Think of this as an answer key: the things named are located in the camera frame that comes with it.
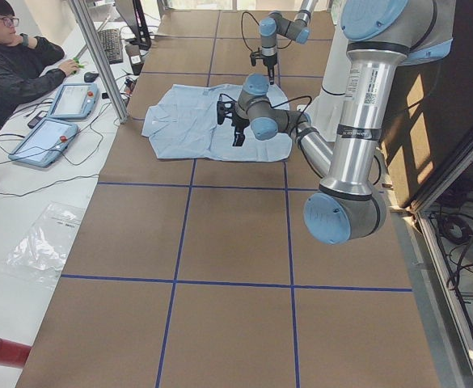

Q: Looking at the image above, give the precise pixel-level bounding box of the orange black connector box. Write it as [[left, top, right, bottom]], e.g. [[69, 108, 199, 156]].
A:
[[124, 77, 137, 95]]

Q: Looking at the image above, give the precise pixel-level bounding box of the red cylinder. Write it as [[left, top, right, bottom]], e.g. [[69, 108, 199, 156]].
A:
[[0, 338, 32, 369]]

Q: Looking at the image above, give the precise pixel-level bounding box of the clear plastic bag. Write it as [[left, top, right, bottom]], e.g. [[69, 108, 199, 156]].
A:
[[1, 202, 85, 289]]

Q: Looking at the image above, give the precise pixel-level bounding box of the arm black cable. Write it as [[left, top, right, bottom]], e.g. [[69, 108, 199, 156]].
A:
[[272, 95, 326, 179], [240, 11, 285, 53]]

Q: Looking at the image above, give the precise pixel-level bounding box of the black panel board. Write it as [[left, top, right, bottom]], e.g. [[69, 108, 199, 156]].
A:
[[382, 1, 473, 208]]

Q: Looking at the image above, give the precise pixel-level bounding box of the far teach pendant tablet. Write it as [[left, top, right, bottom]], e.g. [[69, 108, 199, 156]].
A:
[[47, 82, 99, 120]]

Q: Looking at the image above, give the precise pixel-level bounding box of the aluminium frame post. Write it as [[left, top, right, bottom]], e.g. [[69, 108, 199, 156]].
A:
[[69, 0, 128, 124]]

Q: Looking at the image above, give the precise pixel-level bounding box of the teach pendant tablet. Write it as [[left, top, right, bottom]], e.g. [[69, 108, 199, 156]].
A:
[[8, 118, 78, 168], [47, 82, 99, 120]]

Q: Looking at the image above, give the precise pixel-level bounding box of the white central pedestal column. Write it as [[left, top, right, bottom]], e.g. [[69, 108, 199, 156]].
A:
[[306, 22, 351, 142]]

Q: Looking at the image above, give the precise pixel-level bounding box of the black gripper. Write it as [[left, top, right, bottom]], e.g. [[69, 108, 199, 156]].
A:
[[231, 113, 249, 147], [261, 53, 277, 84]]

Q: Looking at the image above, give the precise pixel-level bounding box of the near teach pendant tablet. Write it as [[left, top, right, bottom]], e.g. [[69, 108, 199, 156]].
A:
[[8, 118, 78, 168]]

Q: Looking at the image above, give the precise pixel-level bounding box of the black keyboard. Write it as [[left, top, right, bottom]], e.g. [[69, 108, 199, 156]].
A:
[[98, 28, 124, 64]]

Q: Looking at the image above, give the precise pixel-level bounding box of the small black phone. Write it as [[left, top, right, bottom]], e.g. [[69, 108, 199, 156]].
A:
[[27, 112, 45, 129]]

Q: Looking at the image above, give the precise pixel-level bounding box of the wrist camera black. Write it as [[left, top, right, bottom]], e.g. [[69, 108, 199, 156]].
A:
[[249, 49, 262, 66], [216, 93, 236, 125]]

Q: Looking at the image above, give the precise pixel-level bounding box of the seated person in black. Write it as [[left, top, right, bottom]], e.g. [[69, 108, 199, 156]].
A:
[[0, 1, 79, 127]]

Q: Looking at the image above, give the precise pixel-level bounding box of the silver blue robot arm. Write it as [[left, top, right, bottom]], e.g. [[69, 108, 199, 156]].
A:
[[251, 0, 318, 85], [217, 1, 455, 244]]

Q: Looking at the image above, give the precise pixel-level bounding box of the light blue button-up shirt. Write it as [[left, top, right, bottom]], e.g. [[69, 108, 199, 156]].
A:
[[141, 83, 292, 162]]

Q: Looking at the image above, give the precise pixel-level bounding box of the black computer mouse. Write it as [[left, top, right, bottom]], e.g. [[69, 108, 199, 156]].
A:
[[83, 72, 99, 83]]

